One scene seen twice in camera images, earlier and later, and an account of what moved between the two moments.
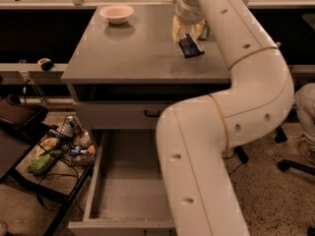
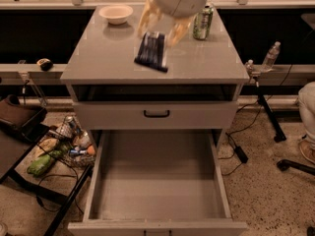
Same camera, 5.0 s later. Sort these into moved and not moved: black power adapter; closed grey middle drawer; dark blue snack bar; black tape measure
Moved: dark blue snack bar
Not moved: closed grey middle drawer; black tape measure; black power adapter
